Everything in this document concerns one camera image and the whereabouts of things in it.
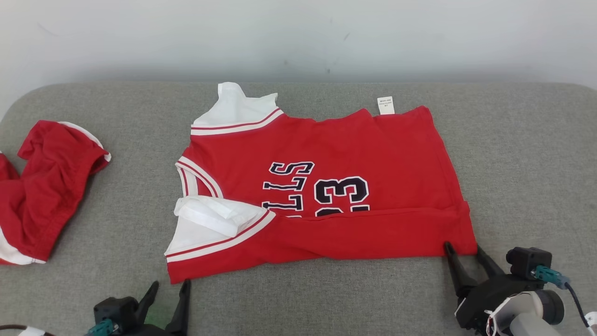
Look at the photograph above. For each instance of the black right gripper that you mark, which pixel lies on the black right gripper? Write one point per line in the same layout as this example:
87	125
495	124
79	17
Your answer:
485	298

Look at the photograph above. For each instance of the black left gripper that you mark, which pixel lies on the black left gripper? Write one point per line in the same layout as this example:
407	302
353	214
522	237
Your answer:
149	331

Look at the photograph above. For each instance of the red shorts white trim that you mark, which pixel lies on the red shorts white trim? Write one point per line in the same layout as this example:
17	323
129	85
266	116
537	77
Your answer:
46	196

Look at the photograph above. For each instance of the red basketball jersey white shoulders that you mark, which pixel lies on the red basketball jersey white shoulders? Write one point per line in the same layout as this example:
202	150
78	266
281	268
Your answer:
350	149

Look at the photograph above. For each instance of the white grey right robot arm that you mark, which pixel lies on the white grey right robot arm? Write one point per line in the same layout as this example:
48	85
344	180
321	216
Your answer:
527	312

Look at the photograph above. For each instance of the grey fabric sofa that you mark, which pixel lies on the grey fabric sofa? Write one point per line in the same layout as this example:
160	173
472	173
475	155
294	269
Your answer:
513	163

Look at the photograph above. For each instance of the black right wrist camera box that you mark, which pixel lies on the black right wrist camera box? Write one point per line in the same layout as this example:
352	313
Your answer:
527	261

